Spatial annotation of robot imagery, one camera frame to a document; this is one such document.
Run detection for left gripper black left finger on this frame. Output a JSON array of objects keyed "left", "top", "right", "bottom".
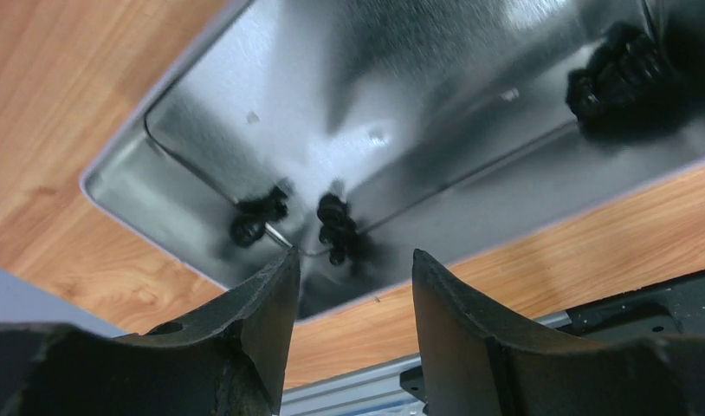
[{"left": 0, "top": 249, "right": 301, "bottom": 415}]

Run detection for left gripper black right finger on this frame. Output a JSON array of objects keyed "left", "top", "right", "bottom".
[{"left": 411, "top": 250, "right": 705, "bottom": 415}]

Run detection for black chess pawn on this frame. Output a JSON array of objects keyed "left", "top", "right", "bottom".
[
  {"left": 316, "top": 192, "right": 359, "bottom": 266},
  {"left": 229, "top": 186, "right": 288, "bottom": 248}
]

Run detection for metal tin with black pieces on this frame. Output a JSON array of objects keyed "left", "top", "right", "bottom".
[{"left": 81, "top": 1, "right": 705, "bottom": 322}]

